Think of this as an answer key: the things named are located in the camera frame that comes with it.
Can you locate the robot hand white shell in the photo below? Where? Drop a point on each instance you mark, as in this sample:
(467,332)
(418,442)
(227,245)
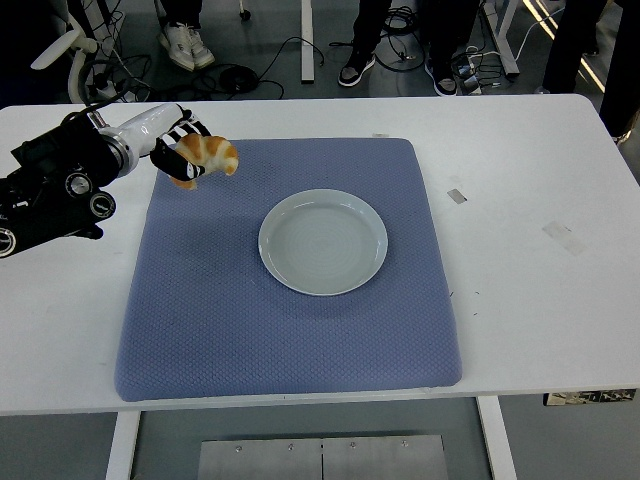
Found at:
(145,130)

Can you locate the croissant bread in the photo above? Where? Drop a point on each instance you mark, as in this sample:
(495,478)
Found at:
(215,150)

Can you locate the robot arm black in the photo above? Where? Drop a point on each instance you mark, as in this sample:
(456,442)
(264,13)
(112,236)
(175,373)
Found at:
(55,170)

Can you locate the pale grey round plate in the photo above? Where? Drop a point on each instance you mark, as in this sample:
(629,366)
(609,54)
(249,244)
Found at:
(322,242)

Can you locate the grey metal plate with screws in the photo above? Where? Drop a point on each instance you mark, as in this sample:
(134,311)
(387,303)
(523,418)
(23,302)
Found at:
(320,457)

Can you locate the white power strip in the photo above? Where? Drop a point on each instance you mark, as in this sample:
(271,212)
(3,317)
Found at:
(112,92)

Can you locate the person with white shoes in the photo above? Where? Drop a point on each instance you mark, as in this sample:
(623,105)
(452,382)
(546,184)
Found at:
(182,42)

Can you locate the white office chair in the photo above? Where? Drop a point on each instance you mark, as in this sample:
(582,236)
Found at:
(57,50)

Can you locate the black caster wheel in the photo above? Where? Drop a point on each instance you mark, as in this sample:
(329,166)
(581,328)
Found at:
(245,15)

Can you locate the white desk leg with foot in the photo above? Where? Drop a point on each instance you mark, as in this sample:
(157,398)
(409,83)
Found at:
(306,40)
(505,35)

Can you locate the tiny tape piece at mat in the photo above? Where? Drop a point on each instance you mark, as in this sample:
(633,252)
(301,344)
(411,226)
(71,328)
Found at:
(380,135)

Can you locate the person with black-grey shoes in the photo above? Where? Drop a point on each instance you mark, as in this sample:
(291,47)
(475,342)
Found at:
(367,25)

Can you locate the blue quilted mat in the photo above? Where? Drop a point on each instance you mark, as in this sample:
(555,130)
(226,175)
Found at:
(280,340)

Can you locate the white table leg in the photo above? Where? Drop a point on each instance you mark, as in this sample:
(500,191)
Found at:
(497,440)
(122,445)

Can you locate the small grey tape piece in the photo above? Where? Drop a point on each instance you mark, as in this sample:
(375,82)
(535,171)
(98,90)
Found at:
(456,196)

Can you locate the grey power strip with plugs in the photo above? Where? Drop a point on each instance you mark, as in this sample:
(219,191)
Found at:
(467,75)

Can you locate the person in dark trousers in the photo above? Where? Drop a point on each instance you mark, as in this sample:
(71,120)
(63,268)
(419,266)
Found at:
(565,40)

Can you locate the long clear tape piece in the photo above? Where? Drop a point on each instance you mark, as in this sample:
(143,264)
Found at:
(562,236)

